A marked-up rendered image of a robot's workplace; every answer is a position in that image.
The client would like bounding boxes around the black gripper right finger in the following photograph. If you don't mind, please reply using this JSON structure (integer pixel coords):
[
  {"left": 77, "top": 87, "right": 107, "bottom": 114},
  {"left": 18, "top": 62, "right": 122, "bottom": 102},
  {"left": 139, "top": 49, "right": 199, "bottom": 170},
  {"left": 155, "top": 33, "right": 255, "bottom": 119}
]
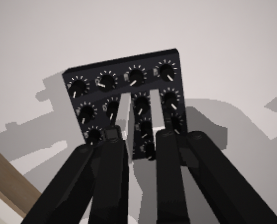
[{"left": 150, "top": 89, "right": 277, "bottom": 224}]

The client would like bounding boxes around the black knob box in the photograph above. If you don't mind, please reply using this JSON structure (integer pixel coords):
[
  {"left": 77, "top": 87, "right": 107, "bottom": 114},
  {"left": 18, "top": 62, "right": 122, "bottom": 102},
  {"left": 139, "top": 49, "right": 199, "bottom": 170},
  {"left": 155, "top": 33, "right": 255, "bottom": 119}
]
[{"left": 62, "top": 48, "right": 188, "bottom": 161}]

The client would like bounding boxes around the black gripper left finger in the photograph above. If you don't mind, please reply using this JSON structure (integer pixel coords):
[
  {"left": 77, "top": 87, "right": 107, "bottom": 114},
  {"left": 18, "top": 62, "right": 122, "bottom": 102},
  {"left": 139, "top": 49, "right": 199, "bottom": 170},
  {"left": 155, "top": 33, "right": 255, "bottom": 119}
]
[{"left": 20, "top": 93, "right": 135, "bottom": 224}]

